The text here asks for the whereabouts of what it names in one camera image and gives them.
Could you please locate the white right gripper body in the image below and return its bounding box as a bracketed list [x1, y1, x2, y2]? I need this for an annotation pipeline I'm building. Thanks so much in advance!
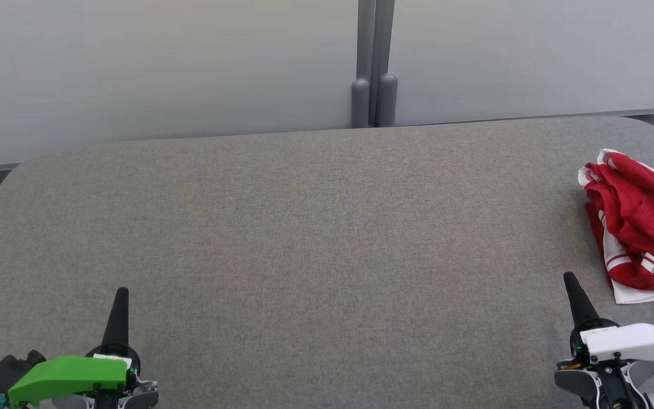
[572, 318, 654, 364]

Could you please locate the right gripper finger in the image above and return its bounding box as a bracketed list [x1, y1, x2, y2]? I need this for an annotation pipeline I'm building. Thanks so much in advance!
[564, 272, 600, 329]

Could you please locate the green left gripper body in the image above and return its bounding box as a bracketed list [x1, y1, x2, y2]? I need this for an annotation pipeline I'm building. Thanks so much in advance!
[8, 344, 141, 407]

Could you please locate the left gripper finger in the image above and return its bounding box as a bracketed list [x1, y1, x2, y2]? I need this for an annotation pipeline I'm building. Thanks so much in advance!
[103, 287, 130, 346]

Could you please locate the grey metal partition post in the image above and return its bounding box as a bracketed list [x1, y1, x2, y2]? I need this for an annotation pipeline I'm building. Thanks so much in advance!
[351, 0, 376, 128]
[370, 0, 399, 127]

